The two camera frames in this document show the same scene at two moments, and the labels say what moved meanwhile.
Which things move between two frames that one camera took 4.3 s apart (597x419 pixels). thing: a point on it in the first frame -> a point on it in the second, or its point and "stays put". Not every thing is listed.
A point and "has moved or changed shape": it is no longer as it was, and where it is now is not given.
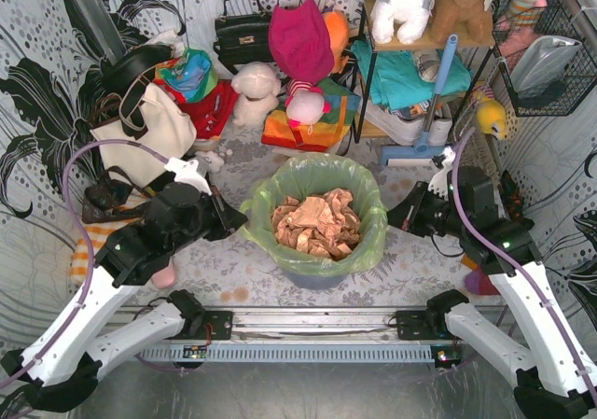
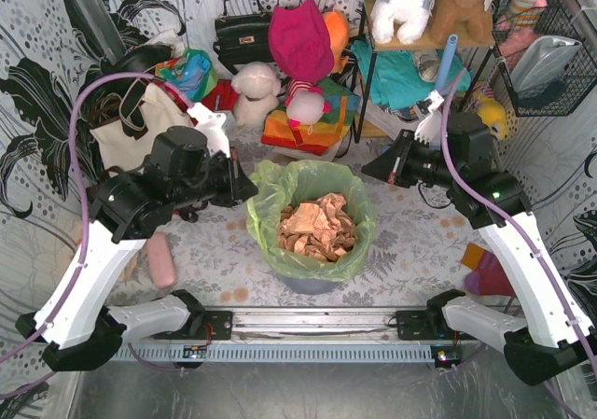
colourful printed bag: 192,72 stays put
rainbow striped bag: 323,135 stays put
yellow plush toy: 491,116 stays put
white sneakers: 405,132 stays put
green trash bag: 304,174 has moved or changed shape
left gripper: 222,214 -> 233,176
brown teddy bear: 462,9 stays put
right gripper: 411,207 -> 397,166
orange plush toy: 339,26 stays put
